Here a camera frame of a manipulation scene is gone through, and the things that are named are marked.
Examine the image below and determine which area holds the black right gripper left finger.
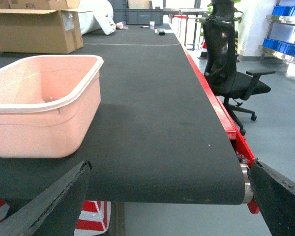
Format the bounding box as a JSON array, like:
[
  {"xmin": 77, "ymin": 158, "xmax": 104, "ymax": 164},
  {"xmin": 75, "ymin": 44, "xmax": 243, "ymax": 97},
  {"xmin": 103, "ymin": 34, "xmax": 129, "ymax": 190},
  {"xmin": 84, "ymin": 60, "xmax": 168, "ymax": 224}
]
[{"xmin": 0, "ymin": 161, "xmax": 91, "ymax": 236}]

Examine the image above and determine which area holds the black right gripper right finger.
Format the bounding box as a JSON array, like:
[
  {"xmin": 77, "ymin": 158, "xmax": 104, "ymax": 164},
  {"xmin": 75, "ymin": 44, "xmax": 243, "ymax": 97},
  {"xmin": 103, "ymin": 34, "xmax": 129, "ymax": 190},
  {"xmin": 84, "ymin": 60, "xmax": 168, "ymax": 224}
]
[{"xmin": 248, "ymin": 160, "xmax": 295, "ymax": 236}]

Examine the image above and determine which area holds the black office chair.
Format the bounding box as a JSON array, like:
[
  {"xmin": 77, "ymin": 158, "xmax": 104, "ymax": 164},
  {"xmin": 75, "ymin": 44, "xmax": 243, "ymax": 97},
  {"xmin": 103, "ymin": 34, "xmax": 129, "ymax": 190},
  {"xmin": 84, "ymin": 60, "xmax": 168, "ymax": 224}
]
[{"xmin": 203, "ymin": 0, "xmax": 275, "ymax": 135}]

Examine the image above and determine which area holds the white paper cup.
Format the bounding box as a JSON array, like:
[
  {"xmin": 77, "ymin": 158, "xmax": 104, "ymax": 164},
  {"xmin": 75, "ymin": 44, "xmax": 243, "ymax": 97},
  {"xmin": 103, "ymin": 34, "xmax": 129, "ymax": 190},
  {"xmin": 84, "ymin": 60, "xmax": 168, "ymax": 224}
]
[{"xmin": 149, "ymin": 21, "xmax": 155, "ymax": 29}]

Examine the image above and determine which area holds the black conveyor belt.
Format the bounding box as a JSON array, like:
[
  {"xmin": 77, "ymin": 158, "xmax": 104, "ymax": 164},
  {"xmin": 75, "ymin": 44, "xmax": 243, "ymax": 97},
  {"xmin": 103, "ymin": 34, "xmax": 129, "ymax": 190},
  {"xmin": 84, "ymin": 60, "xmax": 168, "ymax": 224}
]
[{"xmin": 0, "ymin": 26, "xmax": 245, "ymax": 205}]

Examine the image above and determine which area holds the red metal conveyor frame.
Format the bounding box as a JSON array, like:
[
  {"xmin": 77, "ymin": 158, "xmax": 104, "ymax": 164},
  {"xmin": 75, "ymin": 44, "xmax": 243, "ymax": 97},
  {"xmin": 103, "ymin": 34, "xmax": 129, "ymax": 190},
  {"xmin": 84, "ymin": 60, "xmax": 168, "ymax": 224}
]
[{"xmin": 169, "ymin": 23, "xmax": 260, "ymax": 214}]

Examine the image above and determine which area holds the grey plastic crate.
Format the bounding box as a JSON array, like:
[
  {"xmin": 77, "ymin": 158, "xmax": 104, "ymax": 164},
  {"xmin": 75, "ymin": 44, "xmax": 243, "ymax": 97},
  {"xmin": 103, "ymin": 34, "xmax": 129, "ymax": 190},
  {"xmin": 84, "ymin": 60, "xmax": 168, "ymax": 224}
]
[{"xmin": 113, "ymin": 9, "xmax": 164, "ymax": 26}]

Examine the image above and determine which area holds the pink plastic storage box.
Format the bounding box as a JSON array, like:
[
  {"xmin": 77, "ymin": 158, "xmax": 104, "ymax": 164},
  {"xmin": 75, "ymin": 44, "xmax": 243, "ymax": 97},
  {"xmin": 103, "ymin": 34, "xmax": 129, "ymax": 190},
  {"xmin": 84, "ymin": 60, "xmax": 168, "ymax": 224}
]
[{"xmin": 0, "ymin": 55, "xmax": 104, "ymax": 158}]

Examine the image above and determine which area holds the brown cardboard box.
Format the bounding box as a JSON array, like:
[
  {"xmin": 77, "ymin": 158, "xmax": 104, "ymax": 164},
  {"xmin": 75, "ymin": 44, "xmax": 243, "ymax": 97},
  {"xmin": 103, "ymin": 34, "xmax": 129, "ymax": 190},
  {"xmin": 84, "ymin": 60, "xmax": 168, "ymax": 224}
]
[{"xmin": 0, "ymin": 0, "xmax": 94, "ymax": 54}]

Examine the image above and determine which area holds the right striped traffic cone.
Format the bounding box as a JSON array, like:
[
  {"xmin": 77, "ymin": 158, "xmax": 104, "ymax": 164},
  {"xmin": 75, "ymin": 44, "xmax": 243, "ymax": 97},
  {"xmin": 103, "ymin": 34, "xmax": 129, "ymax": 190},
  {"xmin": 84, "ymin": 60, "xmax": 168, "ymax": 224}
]
[{"xmin": 74, "ymin": 201, "xmax": 111, "ymax": 236}]

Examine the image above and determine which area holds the green potted plant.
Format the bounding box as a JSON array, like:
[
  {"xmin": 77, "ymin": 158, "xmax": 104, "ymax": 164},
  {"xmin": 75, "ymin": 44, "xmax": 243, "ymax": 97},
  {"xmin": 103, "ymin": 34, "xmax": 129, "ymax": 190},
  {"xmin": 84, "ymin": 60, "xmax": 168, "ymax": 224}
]
[{"xmin": 203, "ymin": 0, "xmax": 243, "ymax": 31}]

